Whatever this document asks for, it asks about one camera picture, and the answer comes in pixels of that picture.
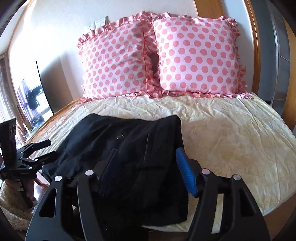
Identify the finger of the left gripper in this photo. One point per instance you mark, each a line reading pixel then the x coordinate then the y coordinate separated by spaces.
pixel 37 145
pixel 40 161

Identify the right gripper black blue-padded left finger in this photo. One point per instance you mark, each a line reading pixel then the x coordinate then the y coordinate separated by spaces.
pixel 69 208

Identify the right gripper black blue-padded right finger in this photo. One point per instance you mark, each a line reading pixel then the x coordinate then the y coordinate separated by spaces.
pixel 226 208

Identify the black pants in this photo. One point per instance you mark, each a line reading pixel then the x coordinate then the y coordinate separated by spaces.
pixel 142 183

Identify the beige fluffy rug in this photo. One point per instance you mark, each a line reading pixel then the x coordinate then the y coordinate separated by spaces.
pixel 15 208

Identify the large glass window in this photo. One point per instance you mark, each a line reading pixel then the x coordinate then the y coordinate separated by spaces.
pixel 31 96

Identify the cream patterned bed cover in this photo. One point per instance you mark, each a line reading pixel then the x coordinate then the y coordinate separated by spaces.
pixel 226 135

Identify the left pink polka-dot pillow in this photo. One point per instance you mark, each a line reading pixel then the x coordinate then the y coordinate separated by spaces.
pixel 117 58

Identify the pink polka-dot pillow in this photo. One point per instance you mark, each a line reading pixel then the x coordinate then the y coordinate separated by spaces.
pixel 199 57
pixel 117 58

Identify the right pink polka-dot pillow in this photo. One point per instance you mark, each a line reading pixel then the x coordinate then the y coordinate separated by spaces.
pixel 199 57

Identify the white wall socket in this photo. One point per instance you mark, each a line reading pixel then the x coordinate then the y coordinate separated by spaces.
pixel 98 23

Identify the wooden door frame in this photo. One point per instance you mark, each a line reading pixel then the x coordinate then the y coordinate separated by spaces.
pixel 274 57

